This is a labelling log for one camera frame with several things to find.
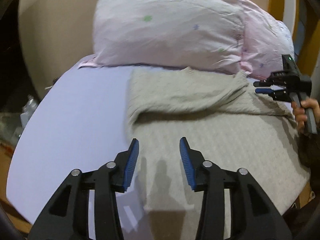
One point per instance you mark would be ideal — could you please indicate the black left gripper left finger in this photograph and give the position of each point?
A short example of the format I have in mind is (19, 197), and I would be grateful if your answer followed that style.
(65, 216)

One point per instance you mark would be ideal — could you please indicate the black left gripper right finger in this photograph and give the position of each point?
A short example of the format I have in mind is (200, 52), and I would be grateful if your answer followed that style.
(253, 215)

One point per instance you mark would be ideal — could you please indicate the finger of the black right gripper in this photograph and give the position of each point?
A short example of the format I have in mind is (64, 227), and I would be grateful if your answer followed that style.
(267, 91)
(262, 83)

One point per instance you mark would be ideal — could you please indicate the beige knitted sweater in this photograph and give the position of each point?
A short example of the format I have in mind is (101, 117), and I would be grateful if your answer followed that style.
(222, 117)

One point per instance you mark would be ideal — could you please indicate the person's right hand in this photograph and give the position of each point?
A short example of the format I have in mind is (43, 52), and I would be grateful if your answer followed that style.
(299, 112)

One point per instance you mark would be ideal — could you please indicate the pink floral pillow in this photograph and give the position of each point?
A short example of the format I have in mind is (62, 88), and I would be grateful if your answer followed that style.
(212, 35)

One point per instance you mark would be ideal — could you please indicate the lavender bed sheet mattress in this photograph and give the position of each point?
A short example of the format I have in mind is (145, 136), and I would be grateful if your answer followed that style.
(81, 123)

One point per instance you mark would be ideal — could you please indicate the clutter beside bed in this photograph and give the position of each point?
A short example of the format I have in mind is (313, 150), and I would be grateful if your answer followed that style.
(14, 96)

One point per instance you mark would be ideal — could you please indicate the orange wooden headboard frame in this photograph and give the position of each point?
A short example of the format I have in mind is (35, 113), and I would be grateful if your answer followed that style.
(302, 19)

